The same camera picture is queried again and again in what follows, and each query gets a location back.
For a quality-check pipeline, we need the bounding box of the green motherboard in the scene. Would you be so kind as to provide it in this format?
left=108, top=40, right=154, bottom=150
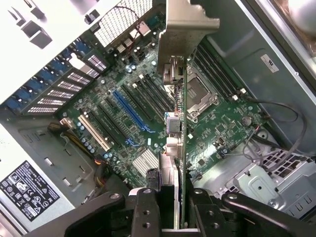
left=58, top=14, right=270, bottom=188

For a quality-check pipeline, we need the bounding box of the metal mesh fan grille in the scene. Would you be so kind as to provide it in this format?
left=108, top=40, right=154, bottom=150
left=93, top=0, right=154, bottom=48

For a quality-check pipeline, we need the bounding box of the silver rear port block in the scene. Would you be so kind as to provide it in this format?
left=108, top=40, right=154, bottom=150
left=133, top=24, right=152, bottom=40

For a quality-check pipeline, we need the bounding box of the metal cpu socket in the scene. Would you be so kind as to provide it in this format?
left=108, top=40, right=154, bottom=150
left=186, top=69, right=220, bottom=123

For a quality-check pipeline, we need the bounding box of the silver finned chipset heatsink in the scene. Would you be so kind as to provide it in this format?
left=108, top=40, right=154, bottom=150
left=131, top=148, right=160, bottom=177

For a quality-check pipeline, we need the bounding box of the yellow black power wire bundle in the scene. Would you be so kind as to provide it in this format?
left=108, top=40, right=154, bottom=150
left=47, top=120, right=113, bottom=190

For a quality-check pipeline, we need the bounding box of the white power connector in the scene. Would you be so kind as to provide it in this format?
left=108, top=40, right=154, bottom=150
left=59, top=118, right=75, bottom=130

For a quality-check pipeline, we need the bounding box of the thick grey looped wire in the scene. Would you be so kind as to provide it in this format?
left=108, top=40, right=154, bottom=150
left=243, top=96, right=309, bottom=171

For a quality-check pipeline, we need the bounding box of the metal disk bay cage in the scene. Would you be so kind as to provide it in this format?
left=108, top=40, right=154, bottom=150
left=214, top=147, right=316, bottom=221

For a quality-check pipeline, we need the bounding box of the grey power supply unit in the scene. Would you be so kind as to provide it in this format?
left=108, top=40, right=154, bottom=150
left=0, top=122, right=76, bottom=235

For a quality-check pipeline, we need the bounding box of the blue slot retention clip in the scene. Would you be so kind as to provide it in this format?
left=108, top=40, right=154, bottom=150
left=37, top=66, right=58, bottom=86
left=71, top=39, right=90, bottom=59
left=48, top=57, right=69, bottom=76
left=24, top=76, right=46, bottom=97
left=4, top=86, right=30, bottom=116

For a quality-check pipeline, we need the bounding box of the grey metal pc case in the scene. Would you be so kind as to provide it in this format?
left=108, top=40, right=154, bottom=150
left=0, top=0, right=316, bottom=237

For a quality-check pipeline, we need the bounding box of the vented slot cover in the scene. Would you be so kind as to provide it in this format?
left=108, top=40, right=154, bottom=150
left=26, top=105, right=58, bottom=115
left=36, top=97, right=67, bottom=106
left=56, top=80, right=84, bottom=92
left=83, top=53, right=109, bottom=78
left=66, top=71, right=92, bottom=85
left=46, top=88, right=75, bottom=99

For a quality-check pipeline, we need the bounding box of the long black expansion slot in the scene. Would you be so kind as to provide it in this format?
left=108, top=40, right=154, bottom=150
left=88, top=110, right=117, bottom=147
left=97, top=104, right=129, bottom=142
left=120, top=84, right=154, bottom=121

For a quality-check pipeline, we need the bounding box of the white case sticker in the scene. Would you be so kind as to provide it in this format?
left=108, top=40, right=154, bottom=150
left=260, top=52, right=280, bottom=74

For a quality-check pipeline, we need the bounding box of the thin grey wire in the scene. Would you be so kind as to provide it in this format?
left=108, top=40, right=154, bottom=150
left=223, top=137, right=275, bottom=172

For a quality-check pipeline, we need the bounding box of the white expansion slot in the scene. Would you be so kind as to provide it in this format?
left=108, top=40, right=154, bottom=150
left=78, top=114, right=111, bottom=152

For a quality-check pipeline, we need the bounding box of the blue expansion slot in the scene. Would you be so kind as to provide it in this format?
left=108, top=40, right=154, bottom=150
left=112, top=89, right=145, bottom=132

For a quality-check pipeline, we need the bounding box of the black power supply label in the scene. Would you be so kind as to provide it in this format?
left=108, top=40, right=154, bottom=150
left=0, top=160, right=61, bottom=223

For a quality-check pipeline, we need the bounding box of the short black expansion slot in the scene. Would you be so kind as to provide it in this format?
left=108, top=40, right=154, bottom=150
left=104, top=98, right=117, bottom=110

